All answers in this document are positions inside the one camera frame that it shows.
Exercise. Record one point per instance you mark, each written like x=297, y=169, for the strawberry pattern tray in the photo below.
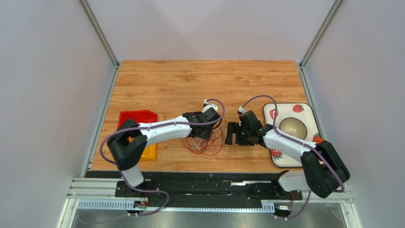
x=300, y=111

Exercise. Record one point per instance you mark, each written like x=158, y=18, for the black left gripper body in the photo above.
x=206, y=135

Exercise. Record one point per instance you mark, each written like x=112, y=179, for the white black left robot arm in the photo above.
x=152, y=133

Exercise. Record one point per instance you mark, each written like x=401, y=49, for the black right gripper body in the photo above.
x=238, y=134

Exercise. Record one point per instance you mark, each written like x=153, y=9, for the yellow plastic bin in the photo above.
x=150, y=151

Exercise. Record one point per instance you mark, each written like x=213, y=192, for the orange round object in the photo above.
x=318, y=140

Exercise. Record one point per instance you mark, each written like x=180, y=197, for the beige ceramic bowl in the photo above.
x=294, y=127

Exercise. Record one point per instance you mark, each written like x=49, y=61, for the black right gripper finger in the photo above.
x=239, y=135
x=231, y=130

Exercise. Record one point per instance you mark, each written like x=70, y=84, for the red plastic bin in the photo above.
x=140, y=116

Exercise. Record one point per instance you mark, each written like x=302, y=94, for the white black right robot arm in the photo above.
x=323, y=171

